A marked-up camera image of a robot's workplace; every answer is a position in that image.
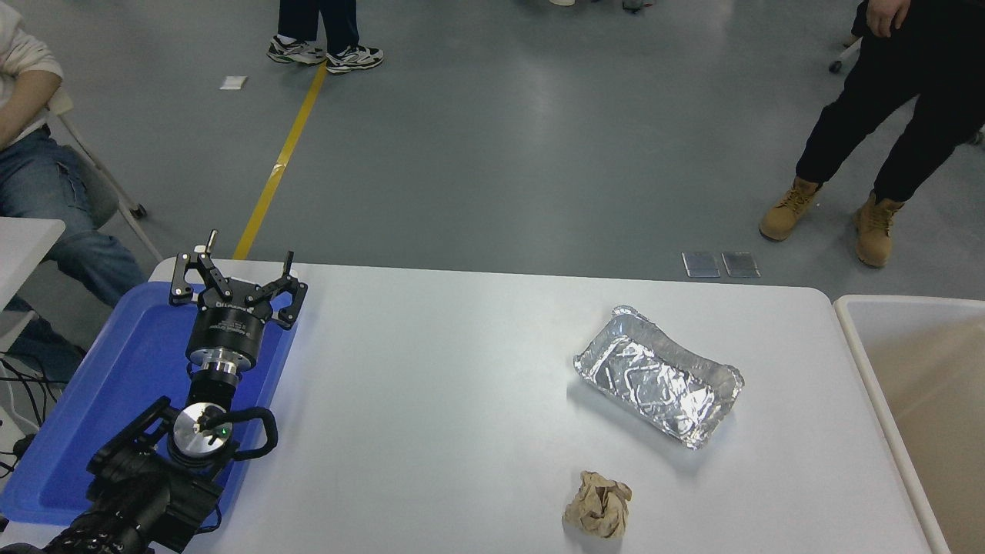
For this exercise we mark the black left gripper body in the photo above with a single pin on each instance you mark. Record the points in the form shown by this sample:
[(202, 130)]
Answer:
[(227, 325)]

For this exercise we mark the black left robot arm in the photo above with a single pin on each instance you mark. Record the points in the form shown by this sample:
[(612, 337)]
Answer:
[(146, 492)]

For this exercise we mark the seated person's forearm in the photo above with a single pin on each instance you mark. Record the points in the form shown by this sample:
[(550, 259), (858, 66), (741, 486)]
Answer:
[(27, 104)]

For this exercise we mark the standing person's right hand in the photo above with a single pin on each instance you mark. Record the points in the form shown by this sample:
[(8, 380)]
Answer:
[(889, 15)]

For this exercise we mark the blue plastic tray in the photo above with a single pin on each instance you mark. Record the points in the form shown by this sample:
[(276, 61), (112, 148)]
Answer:
[(108, 385)]

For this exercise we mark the grey white chair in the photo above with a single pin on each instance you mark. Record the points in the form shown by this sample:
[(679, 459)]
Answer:
[(96, 196)]

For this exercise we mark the white side table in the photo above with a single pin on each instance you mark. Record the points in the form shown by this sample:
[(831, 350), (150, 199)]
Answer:
[(27, 242)]

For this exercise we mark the white paper scrap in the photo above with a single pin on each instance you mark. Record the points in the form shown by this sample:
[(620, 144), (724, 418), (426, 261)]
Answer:
[(234, 82)]

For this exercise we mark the seated person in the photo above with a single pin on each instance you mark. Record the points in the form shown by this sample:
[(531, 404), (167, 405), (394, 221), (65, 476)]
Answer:
[(38, 192)]

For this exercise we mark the walking person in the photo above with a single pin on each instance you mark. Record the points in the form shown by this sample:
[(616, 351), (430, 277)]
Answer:
[(338, 23)]

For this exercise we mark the crumpled tan paper ball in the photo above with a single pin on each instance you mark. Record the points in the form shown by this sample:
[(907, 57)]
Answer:
[(599, 506)]

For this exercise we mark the silver foil tray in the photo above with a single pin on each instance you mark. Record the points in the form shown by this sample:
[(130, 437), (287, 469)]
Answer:
[(654, 377)]

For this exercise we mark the metal floor plate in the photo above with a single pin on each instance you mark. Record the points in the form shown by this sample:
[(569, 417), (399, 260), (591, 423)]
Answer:
[(740, 264), (701, 264)]

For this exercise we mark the office chair base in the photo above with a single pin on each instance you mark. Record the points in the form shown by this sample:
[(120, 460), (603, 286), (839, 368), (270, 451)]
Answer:
[(839, 63)]

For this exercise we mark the large pale bin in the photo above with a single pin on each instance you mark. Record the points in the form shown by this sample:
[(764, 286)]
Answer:
[(939, 431)]

